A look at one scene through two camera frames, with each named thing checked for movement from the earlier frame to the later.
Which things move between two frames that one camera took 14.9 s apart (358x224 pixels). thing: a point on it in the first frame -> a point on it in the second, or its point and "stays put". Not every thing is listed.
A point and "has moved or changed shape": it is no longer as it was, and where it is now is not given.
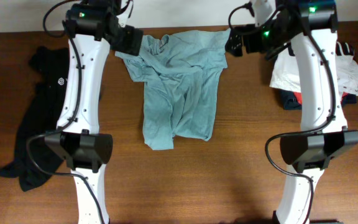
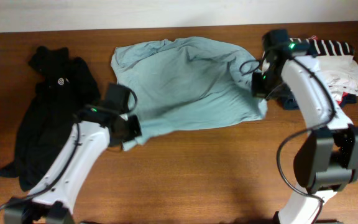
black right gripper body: (257, 42) -> (263, 84)
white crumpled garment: (352, 79) stays put
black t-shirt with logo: (43, 114) stays put
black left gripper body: (125, 43) -> (130, 129)
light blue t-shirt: (181, 74) has moved or changed shape
